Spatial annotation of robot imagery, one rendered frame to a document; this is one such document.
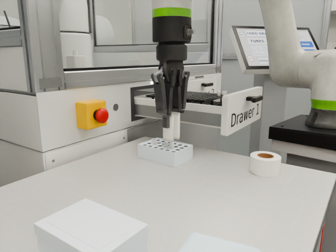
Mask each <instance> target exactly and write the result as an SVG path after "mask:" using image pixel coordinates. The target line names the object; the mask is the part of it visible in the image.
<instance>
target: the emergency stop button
mask: <svg viewBox="0 0 336 252"><path fill-rule="evenodd" d="M95 118H96V120H97V122H99V123H102V124H103V123H105V122H106V121H107V120H108V118H109V113H108V111H107V109H105V108H100V109H98V110H97V112H96V114H95Z"/></svg>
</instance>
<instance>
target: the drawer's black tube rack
mask: <svg viewBox="0 0 336 252"><path fill-rule="evenodd" d="M215 96H218V94H217V93H206V92H194V91H187V96H186V103H193V104H203V105H213V106H222V98H221V99H220V102H217V101H213V100H212V101H209V102H199V100H203V99H207V98H211V97H215ZM146 97H149V98H152V99H154V98H155V94H149V95H146Z"/></svg>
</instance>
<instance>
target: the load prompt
mask: <svg viewBox="0 0 336 252"><path fill-rule="evenodd" d="M244 31H245V34H246V36H247V37H266V32H265V30H245V29H244Z"/></svg>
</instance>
